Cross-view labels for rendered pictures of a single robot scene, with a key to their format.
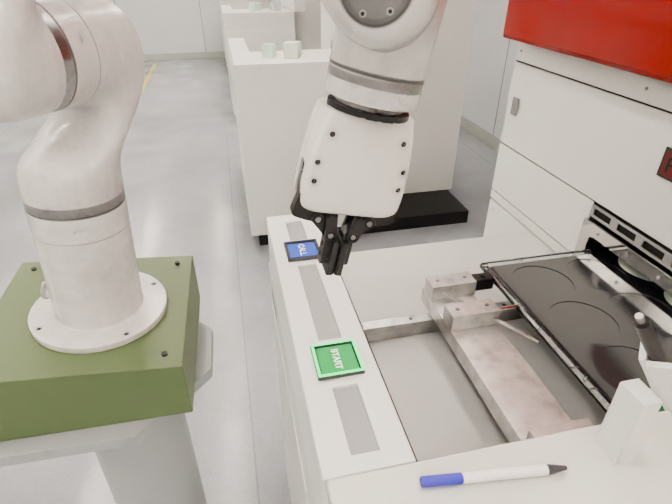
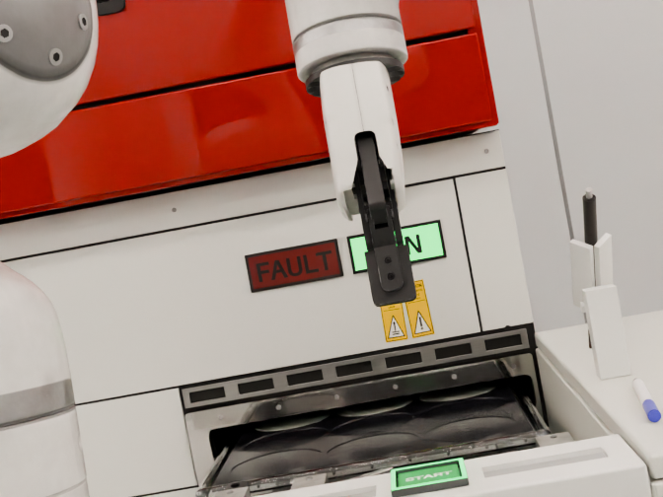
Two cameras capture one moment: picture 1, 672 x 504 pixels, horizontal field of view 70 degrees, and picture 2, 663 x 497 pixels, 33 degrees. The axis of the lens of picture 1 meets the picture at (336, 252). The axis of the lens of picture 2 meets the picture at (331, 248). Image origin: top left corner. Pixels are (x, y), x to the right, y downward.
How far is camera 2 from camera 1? 86 cm
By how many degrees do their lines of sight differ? 75
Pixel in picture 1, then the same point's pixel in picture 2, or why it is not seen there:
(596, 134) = (127, 301)
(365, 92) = (399, 36)
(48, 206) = (50, 372)
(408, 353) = not seen: outside the picture
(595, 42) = (88, 176)
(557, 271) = (259, 456)
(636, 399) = (607, 288)
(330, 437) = (577, 467)
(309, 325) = not seen: outside the picture
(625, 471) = (637, 372)
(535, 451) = (612, 393)
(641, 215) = (261, 351)
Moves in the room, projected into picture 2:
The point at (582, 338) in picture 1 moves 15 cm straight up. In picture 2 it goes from (403, 446) to (377, 310)
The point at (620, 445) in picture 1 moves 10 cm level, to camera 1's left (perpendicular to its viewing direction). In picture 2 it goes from (623, 347) to (621, 369)
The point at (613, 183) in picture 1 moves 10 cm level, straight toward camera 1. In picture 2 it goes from (196, 342) to (244, 340)
